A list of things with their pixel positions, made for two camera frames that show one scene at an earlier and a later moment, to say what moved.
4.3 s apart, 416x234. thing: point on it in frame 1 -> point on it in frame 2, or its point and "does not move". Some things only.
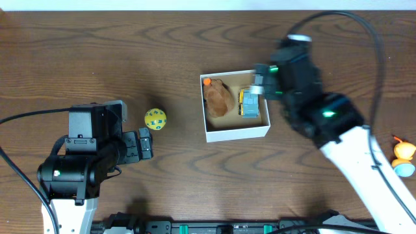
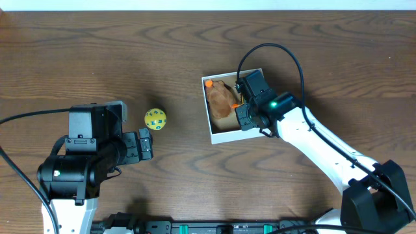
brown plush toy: x=218 y=97 does not move
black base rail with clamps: x=331 y=222 does not move
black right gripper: x=271 y=82 -> x=242 y=103
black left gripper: x=132 y=147 does not move
